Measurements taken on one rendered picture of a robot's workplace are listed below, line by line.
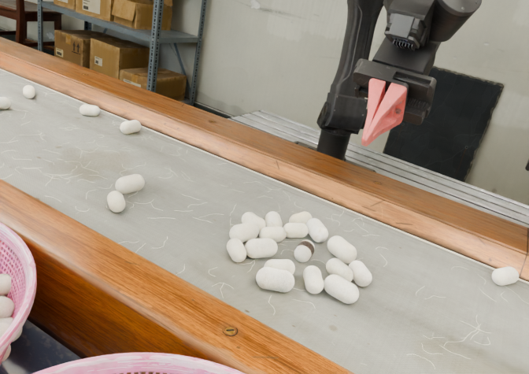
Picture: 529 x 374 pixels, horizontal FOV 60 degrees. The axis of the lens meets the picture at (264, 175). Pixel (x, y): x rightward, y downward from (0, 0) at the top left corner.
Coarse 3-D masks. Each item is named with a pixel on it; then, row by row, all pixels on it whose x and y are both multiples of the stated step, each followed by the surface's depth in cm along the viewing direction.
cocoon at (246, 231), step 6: (246, 222) 52; (252, 222) 52; (234, 228) 50; (240, 228) 50; (246, 228) 50; (252, 228) 51; (258, 228) 52; (234, 234) 50; (240, 234) 50; (246, 234) 50; (252, 234) 51; (240, 240) 50; (246, 240) 51
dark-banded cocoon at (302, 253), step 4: (304, 240) 51; (308, 240) 51; (296, 248) 50; (300, 248) 49; (304, 248) 49; (308, 248) 49; (296, 252) 49; (300, 252) 49; (304, 252) 49; (308, 252) 49; (296, 256) 49; (300, 256) 49; (304, 256) 49; (308, 256) 49; (300, 260) 49; (304, 260) 49; (308, 260) 49
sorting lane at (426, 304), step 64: (0, 128) 67; (64, 128) 71; (64, 192) 54; (192, 192) 60; (256, 192) 64; (192, 256) 47; (320, 256) 52; (384, 256) 54; (448, 256) 57; (320, 320) 42; (384, 320) 44; (448, 320) 45; (512, 320) 47
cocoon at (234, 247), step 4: (232, 240) 48; (236, 240) 48; (228, 244) 48; (232, 244) 48; (236, 244) 48; (240, 244) 48; (228, 248) 48; (232, 248) 47; (236, 248) 47; (240, 248) 47; (244, 248) 47; (228, 252) 48; (232, 252) 47; (236, 252) 47; (240, 252) 47; (244, 252) 47; (232, 256) 47; (236, 256) 47; (240, 256) 47; (244, 256) 47; (236, 260) 47; (240, 260) 47
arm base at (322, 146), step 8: (320, 136) 96; (328, 136) 94; (336, 136) 94; (344, 136) 94; (304, 144) 105; (320, 144) 96; (328, 144) 95; (336, 144) 95; (344, 144) 95; (320, 152) 97; (328, 152) 95; (336, 152) 95; (344, 152) 96; (344, 160) 98; (368, 168) 98
